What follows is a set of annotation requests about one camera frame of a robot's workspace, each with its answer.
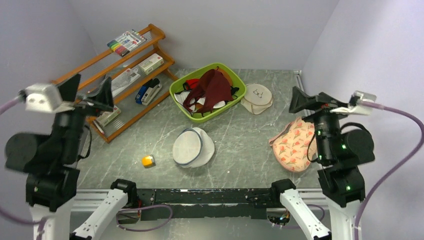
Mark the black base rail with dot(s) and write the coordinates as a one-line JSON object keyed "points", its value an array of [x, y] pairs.
{"points": [[201, 203]]}

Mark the colored marker pack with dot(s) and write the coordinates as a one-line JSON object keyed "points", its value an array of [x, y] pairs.
{"points": [[126, 42]]}

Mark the orange brown bra pad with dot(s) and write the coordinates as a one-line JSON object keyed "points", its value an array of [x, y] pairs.
{"points": [[226, 75]]}

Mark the red black bra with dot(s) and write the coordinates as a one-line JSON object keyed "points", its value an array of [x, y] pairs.
{"points": [[190, 84]]}

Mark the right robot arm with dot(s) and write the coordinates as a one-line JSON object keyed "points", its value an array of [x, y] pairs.
{"points": [[339, 154]]}

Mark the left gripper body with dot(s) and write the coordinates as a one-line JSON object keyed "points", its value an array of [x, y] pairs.
{"points": [[73, 120]]}

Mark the wooden shelf rack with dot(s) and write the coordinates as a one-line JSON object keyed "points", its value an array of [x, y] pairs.
{"points": [[132, 112]]}

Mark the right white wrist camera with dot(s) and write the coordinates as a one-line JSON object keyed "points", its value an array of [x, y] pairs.
{"points": [[355, 105]]}

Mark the white packaged item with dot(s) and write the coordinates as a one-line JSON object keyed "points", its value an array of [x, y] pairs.
{"points": [[125, 79]]}

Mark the yellow white small block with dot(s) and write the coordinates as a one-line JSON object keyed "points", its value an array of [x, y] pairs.
{"points": [[148, 161]]}

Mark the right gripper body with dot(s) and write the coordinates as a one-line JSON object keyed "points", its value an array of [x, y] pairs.
{"points": [[323, 115]]}

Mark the beige embroidered bag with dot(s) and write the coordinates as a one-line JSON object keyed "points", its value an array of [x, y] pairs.
{"points": [[257, 99]]}

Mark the green plastic tray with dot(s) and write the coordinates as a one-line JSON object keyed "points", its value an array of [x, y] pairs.
{"points": [[177, 86]]}

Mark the floral pink pouch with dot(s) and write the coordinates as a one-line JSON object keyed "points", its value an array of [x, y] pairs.
{"points": [[295, 147]]}

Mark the blue black stapler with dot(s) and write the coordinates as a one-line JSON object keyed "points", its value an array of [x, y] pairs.
{"points": [[148, 91]]}

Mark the dark red bra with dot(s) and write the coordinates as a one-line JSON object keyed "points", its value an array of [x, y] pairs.
{"points": [[214, 87]]}

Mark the red white flat box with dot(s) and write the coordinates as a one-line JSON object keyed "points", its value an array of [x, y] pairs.
{"points": [[106, 117]]}

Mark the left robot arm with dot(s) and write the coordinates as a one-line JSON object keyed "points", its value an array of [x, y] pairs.
{"points": [[49, 160]]}

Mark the white small box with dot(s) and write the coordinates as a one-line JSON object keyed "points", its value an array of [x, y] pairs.
{"points": [[151, 63]]}

